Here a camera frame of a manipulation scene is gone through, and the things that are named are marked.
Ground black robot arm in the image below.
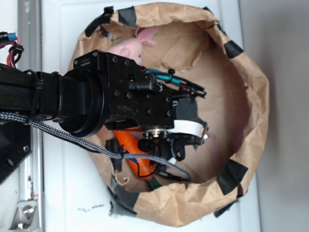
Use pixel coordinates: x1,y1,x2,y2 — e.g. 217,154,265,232
0,50,208,137

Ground metal corner bracket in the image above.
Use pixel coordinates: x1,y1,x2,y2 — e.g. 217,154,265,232
9,200,40,232

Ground orange plastic carrot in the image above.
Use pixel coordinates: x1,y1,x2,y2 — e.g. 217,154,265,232
113,130,158,182

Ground brown paper bag bin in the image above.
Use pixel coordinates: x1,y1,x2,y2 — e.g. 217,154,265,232
73,2,269,227

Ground pink plush bunny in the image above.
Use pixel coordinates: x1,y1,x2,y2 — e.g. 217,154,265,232
107,26,158,65

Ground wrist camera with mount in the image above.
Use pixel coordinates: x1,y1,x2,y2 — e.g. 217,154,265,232
137,129,206,178

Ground grey braided cable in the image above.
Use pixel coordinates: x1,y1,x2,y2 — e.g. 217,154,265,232
0,113,192,182

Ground aluminium extrusion rail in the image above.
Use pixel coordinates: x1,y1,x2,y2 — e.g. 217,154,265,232
17,0,45,232

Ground red and black wires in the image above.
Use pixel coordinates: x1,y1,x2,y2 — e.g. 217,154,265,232
0,31,25,69

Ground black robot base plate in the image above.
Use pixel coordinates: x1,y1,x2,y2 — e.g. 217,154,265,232
0,122,32,183

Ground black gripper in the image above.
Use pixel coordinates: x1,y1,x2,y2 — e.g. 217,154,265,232
73,50,208,135

